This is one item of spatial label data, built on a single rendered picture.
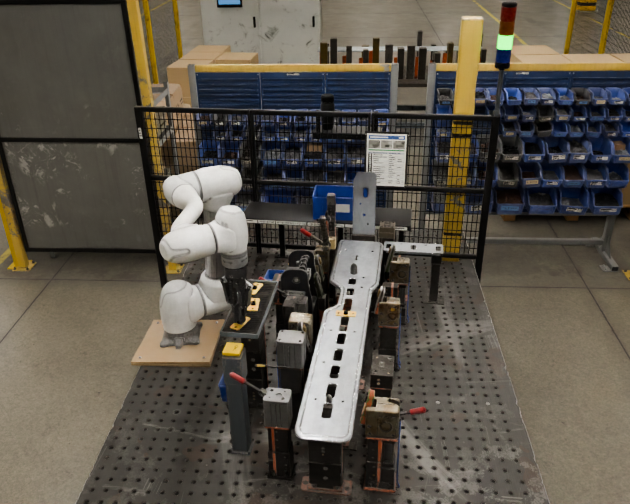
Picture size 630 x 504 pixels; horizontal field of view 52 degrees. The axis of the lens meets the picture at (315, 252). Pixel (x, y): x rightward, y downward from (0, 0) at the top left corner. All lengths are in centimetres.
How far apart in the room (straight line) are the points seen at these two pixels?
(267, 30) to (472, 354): 695
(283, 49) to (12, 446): 676
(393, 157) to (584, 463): 182
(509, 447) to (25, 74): 383
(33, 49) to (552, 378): 390
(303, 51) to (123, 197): 489
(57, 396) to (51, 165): 178
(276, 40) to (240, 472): 747
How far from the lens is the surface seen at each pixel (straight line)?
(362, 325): 260
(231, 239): 212
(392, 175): 346
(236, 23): 933
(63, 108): 487
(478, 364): 296
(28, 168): 516
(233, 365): 224
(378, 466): 230
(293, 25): 923
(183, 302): 295
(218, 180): 265
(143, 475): 251
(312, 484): 237
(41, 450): 380
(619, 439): 385
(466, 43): 331
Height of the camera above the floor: 249
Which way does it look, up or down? 28 degrees down
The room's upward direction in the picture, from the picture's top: 1 degrees counter-clockwise
